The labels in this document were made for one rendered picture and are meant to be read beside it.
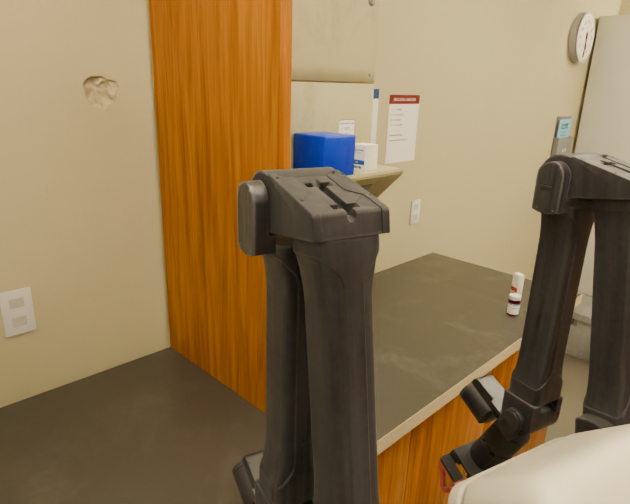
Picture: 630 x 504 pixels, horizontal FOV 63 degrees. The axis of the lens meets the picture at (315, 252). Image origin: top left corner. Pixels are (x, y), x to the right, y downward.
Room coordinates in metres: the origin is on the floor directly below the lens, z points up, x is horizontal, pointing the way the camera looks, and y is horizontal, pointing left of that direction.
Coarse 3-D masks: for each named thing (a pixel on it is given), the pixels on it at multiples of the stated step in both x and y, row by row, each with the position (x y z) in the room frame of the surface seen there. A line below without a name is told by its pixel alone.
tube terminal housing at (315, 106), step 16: (304, 96) 1.20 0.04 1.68; (320, 96) 1.24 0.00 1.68; (336, 96) 1.28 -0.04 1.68; (352, 96) 1.32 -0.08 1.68; (368, 96) 1.36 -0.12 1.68; (304, 112) 1.20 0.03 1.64; (320, 112) 1.24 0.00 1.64; (336, 112) 1.28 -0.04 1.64; (352, 112) 1.32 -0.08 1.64; (368, 112) 1.36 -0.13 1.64; (304, 128) 1.20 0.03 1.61; (320, 128) 1.24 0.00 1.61; (336, 128) 1.28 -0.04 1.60; (368, 128) 1.37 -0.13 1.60
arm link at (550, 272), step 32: (544, 192) 0.68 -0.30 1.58; (544, 224) 0.70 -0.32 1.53; (576, 224) 0.67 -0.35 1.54; (544, 256) 0.70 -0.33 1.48; (576, 256) 0.67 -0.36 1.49; (544, 288) 0.69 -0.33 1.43; (576, 288) 0.69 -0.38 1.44; (544, 320) 0.68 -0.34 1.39; (544, 352) 0.67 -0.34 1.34; (512, 384) 0.70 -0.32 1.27; (544, 384) 0.67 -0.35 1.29; (544, 416) 0.68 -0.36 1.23
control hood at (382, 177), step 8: (384, 168) 1.29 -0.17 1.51; (392, 168) 1.29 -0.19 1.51; (400, 168) 1.29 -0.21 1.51; (352, 176) 1.16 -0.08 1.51; (360, 176) 1.17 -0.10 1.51; (368, 176) 1.19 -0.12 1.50; (376, 176) 1.22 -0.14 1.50; (384, 176) 1.24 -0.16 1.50; (392, 176) 1.27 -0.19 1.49; (360, 184) 1.20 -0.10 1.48; (368, 184) 1.23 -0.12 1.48; (376, 184) 1.26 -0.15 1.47; (384, 184) 1.29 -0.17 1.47; (376, 192) 1.31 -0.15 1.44
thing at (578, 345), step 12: (588, 300) 3.33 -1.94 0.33; (576, 312) 3.11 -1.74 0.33; (588, 312) 3.12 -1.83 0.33; (576, 324) 3.10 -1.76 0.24; (588, 324) 3.05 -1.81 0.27; (576, 336) 3.10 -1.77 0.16; (588, 336) 3.04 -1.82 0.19; (576, 348) 3.09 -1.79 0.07; (588, 348) 3.04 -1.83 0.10; (588, 360) 3.04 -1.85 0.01
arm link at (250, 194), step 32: (256, 192) 0.45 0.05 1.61; (256, 224) 0.45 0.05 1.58; (288, 256) 0.45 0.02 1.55; (288, 288) 0.46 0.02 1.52; (288, 320) 0.46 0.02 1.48; (288, 352) 0.46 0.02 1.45; (288, 384) 0.46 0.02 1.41; (288, 416) 0.46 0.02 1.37; (288, 448) 0.46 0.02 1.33; (256, 480) 0.50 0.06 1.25; (288, 480) 0.46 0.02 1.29
